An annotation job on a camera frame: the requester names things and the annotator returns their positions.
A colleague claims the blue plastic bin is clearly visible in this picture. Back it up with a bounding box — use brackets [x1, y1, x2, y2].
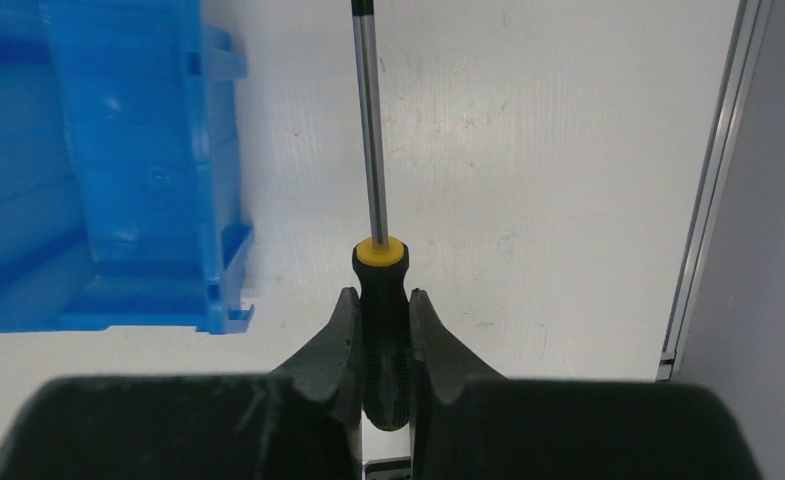
[0, 1, 253, 334]

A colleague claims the aluminium right frame rail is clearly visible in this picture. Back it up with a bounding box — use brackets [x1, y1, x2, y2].
[656, 0, 773, 382]

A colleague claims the black yellow screwdriver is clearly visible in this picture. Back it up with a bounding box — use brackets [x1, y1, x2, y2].
[351, 1, 410, 431]

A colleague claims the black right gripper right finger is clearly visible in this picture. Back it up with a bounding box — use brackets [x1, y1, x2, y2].
[408, 289, 502, 479]

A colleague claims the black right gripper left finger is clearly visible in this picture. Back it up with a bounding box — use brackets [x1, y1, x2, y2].
[274, 287, 364, 479]

